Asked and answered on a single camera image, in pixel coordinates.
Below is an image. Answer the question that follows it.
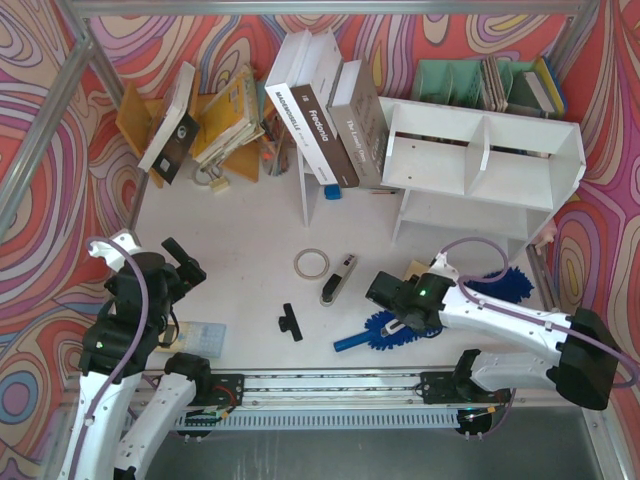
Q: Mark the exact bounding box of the white Mademoiselle book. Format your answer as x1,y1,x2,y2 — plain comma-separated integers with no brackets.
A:
265,30,357,187

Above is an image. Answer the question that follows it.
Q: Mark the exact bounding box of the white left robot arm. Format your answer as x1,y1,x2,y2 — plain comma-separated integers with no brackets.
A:
58,230,213,479

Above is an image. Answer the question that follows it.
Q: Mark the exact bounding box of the green desk organizer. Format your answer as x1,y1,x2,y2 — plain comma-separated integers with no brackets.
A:
410,56,538,112

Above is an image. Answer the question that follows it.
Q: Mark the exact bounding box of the blue and yellow book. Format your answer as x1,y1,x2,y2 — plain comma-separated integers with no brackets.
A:
523,56,568,119

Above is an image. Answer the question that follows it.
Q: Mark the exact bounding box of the white black marker pen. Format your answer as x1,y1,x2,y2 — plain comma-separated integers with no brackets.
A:
380,320,405,337

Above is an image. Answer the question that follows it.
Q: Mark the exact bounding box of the white book support stand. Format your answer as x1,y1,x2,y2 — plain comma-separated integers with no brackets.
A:
296,148,321,228

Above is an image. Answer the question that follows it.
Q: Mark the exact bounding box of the black T-shaped part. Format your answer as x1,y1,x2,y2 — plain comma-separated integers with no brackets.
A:
278,303,303,342

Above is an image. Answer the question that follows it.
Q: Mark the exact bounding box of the grey black stapler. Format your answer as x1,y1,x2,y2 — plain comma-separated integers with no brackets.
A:
320,254,358,307

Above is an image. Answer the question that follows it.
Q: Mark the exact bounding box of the white bookshelf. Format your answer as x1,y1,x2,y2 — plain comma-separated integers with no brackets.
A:
380,98,586,259

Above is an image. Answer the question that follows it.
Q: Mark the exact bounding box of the black and white book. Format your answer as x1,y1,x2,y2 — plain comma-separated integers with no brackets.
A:
138,62,200,184

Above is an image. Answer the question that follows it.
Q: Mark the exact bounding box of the cup of pencils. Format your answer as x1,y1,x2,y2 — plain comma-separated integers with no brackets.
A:
260,112,293,177

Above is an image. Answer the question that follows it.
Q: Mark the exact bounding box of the blue microfiber duster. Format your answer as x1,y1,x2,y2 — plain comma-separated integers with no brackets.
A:
333,267,534,353

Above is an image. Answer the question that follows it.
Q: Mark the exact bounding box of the small blue box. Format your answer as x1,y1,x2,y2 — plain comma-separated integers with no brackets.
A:
323,184,342,201

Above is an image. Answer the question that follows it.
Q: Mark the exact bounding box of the brown Fredonia book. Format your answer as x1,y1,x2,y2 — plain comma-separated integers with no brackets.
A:
291,83,359,188

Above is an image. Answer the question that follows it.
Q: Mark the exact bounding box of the stack of yellow books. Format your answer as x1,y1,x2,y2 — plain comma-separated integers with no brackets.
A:
193,64,264,167

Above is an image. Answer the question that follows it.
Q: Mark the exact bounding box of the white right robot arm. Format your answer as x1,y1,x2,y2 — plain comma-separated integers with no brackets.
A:
365,247,639,411

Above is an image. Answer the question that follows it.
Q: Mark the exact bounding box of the grey Lonely Ones book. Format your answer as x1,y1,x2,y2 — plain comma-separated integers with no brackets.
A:
329,60,389,188

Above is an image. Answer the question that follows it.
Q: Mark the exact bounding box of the roll of masking tape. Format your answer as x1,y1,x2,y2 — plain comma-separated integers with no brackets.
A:
293,248,330,281

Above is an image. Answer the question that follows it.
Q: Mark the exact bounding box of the metal rail with mounts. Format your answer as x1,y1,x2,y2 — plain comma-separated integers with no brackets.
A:
134,369,516,407

